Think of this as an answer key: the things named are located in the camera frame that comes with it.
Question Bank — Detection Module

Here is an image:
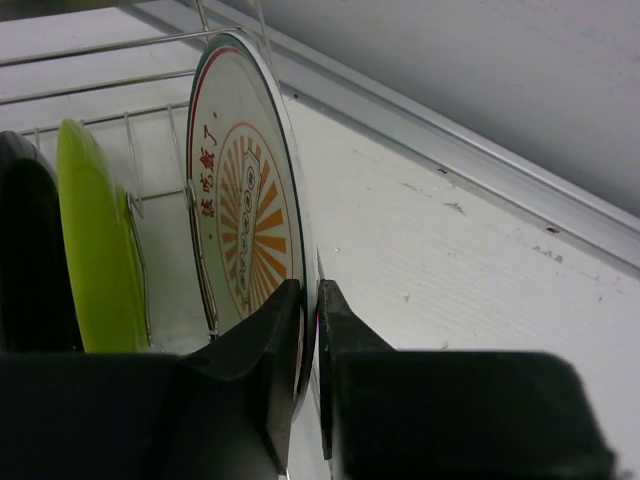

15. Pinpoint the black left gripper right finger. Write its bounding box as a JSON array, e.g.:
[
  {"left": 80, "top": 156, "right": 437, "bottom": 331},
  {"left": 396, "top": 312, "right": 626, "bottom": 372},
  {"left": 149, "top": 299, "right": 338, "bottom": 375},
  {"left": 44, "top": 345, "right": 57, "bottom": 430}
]
[{"left": 317, "top": 280, "right": 616, "bottom": 479}]

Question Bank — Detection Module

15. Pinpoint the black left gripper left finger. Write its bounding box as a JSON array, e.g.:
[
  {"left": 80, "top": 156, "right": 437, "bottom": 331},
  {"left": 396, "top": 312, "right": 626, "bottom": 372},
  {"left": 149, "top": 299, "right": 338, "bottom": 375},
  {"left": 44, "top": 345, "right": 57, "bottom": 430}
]
[{"left": 1, "top": 280, "right": 301, "bottom": 479}]

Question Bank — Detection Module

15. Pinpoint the lime green plate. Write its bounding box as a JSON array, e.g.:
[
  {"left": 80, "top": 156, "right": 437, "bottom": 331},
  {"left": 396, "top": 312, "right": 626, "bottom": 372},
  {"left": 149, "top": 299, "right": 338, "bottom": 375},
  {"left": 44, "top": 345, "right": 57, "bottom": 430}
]
[{"left": 57, "top": 119, "right": 150, "bottom": 353}]

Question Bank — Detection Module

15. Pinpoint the black plate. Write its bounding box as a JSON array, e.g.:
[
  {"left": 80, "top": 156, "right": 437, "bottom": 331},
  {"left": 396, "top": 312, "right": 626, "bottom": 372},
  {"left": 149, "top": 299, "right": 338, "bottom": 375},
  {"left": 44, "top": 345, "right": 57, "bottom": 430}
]
[{"left": 1, "top": 130, "right": 84, "bottom": 352}]

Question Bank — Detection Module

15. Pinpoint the white plate orange sunburst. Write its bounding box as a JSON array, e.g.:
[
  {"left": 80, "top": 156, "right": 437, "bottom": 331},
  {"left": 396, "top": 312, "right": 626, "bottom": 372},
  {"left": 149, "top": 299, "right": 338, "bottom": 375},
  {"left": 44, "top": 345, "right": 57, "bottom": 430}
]
[{"left": 185, "top": 28, "right": 319, "bottom": 409}]

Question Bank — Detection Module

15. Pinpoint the wire dish rack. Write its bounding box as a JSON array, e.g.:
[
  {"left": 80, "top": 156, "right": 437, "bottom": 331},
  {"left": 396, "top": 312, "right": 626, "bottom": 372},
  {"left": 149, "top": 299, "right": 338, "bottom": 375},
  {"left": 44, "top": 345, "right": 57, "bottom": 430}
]
[{"left": 1, "top": 1, "right": 270, "bottom": 355}]

